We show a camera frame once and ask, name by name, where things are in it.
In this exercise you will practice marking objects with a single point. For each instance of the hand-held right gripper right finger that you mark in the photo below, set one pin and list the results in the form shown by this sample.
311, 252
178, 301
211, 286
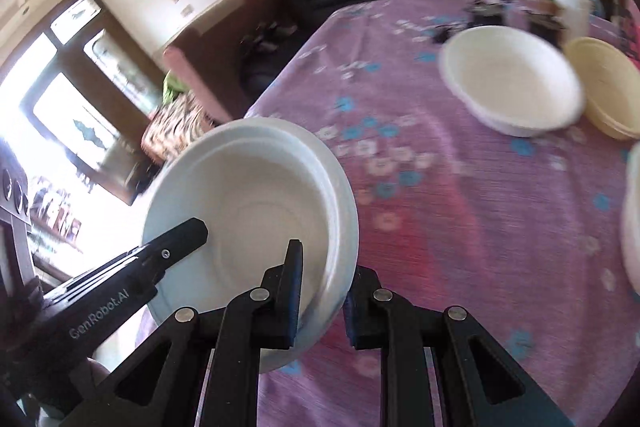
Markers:
350, 314

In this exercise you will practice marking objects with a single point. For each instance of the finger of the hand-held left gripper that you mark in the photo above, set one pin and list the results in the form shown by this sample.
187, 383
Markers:
185, 234

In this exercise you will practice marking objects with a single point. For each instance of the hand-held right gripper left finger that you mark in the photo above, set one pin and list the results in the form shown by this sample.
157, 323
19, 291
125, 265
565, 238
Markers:
295, 279

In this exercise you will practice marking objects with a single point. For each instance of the white foam bowl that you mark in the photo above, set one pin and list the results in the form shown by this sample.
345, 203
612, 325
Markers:
632, 227
510, 72
250, 192

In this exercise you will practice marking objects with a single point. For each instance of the cream ribbed bowl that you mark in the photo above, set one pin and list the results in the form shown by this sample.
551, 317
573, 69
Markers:
610, 77

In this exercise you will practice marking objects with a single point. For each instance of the patterned cloth stool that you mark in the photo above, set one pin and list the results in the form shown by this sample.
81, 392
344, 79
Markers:
175, 127

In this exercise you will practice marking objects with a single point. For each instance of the purple floral tablecloth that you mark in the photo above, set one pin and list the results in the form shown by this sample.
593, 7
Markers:
450, 217

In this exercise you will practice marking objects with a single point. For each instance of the wooden glass door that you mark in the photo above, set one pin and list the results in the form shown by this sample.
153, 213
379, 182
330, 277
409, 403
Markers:
100, 117

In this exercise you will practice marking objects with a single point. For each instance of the green cloth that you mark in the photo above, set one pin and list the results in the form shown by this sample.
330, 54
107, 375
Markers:
172, 87

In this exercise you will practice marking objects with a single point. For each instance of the brown armchair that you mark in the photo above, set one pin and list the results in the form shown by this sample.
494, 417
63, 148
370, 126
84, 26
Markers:
210, 62

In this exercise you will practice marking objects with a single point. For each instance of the dark clutter on sofa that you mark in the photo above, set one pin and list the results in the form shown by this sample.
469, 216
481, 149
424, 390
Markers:
272, 34

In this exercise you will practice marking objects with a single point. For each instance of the black water pump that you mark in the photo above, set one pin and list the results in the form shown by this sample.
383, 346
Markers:
485, 7

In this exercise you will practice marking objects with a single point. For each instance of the dark cylindrical cup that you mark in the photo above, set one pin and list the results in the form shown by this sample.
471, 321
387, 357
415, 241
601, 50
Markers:
545, 22

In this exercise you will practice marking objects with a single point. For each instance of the white plastic container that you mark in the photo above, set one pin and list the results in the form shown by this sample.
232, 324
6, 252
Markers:
570, 9

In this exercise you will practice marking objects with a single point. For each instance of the wall light switch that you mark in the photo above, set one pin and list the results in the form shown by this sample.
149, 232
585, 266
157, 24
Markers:
187, 11

